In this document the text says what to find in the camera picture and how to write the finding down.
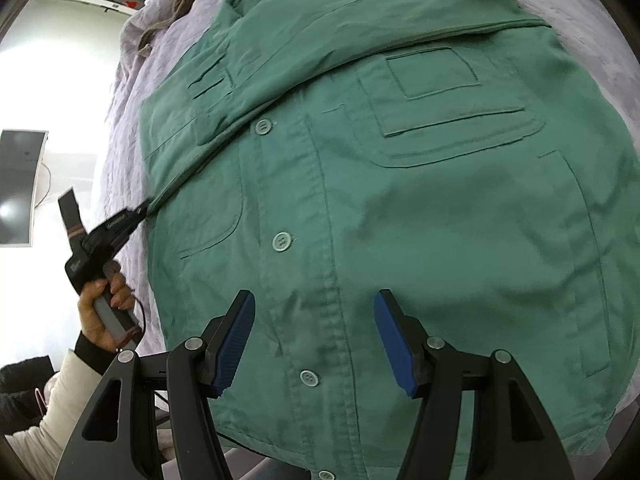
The white-framed monitor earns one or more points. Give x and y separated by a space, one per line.
17 185

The person's left forearm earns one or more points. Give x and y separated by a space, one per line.
60 400

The person's left hand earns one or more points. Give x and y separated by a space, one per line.
95 320

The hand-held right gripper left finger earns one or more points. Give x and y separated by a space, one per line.
235 345

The lavender quilted blanket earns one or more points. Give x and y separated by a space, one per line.
127 125

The dark fuzzy cloth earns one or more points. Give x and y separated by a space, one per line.
22 390

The brown cloth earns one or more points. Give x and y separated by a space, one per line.
167 15

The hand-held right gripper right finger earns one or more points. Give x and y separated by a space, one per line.
395 345

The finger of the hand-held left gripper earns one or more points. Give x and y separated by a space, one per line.
137 212

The green work jacket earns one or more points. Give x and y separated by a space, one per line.
400 235

